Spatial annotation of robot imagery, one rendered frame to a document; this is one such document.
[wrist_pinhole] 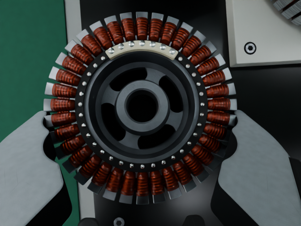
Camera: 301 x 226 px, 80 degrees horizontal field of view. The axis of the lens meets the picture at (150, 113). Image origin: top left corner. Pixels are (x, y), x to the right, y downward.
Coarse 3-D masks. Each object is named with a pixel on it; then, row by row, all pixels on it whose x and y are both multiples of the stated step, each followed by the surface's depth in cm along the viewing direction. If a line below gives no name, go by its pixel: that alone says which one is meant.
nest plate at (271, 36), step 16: (240, 0) 14; (256, 0) 15; (272, 0) 15; (240, 16) 14; (256, 16) 15; (272, 16) 15; (240, 32) 14; (256, 32) 15; (272, 32) 15; (288, 32) 15; (240, 48) 15; (256, 48) 15; (272, 48) 15; (288, 48) 15; (240, 64) 15; (256, 64) 15; (272, 64) 16
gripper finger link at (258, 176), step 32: (256, 128) 10; (224, 160) 8; (256, 160) 8; (288, 160) 8; (224, 192) 6; (256, 192) 6; (288, 192) 6; (224, 224) 7; (256, 224) 5; (288, 224) 5
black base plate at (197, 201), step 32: (96, 0) 15; (128, 0) 15; (160, 0) 15; (192, 0) 16; (224, 0) 16; (192, 32) 16; (224, 32) 16; (224, 64) 16; (288, 64) 16; (256, 96) 16; (288, 96) 16; (288, 128) 16; (192, 192) 16; (128, 224) 15; (160, 224) 15
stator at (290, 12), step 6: (270, 0) 14; (282, 0) 13; (288, 0) 13; (294, 0) 13; (300, 0) 12; (276, 6) 14; (282, 6) 14; (288, 6) 14; (294, 6) 13; (300, 6) 13; (282, 12) 14; (288, 12) 14; (294, 12) 13; (300, 12) 14; (288, 18) 14; (294, 18) 14; (300, 18) 14; (300, 24) 14
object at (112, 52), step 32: (96, 32) 10; (128, 32) 10; (160, 32) 11; (64, 64) 10; (96, 64) 10; (128, 64) 12; (160, 64) 12; (192, 64) 11; (64, 96) 10; (96, 96) 12; (128, 96) 11; (160, 96) 11; (192, 96) 11; (224, 96) 11; (64, 128) 10; (96, 128) 11; (128, 128) 11; (160, 128) 12; (192, 128) 11; (224, 128) 10; (96, 160) 10; (128, 160) 10; (160, 160) 10; (192, 160) 10; (96, 192) 10; (128, 192) 10; (160, 192) 10
